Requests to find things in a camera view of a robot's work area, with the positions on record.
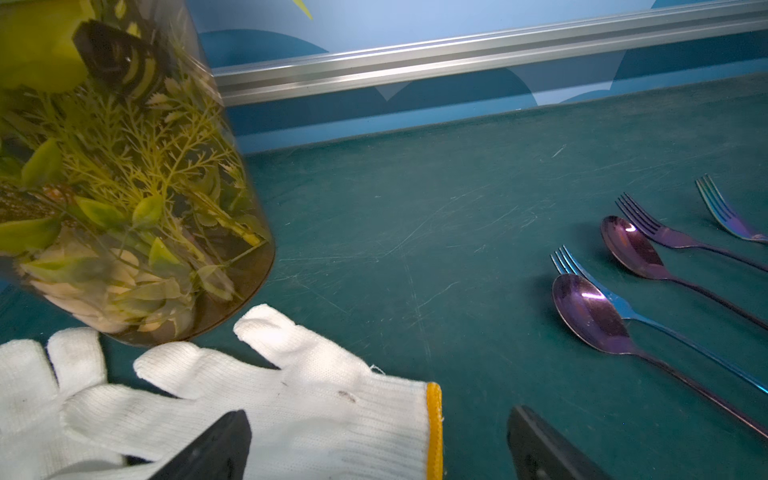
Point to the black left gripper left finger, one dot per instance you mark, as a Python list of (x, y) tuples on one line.
[(220, 452)]

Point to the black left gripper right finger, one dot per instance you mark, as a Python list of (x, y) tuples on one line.
[(539, 451)]

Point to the purple spoon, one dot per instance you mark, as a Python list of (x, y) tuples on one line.
[(592, 318), (630, 247)]

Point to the purple fork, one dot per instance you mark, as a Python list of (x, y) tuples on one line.
[(672, 238)]

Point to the rainbow iridescent fork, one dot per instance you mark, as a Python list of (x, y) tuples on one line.
[(723, 213)]

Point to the blue iridescent fork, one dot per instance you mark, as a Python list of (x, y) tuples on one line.
[(565, 263)]

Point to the white knit glove yellow cuff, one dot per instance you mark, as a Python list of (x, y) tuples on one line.
[(316, 411)]

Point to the glass vase with green plant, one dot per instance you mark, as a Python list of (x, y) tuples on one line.
[(124, 199)]

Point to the aluminium back frame rail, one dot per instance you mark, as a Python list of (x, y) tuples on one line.
[(329, 73)]

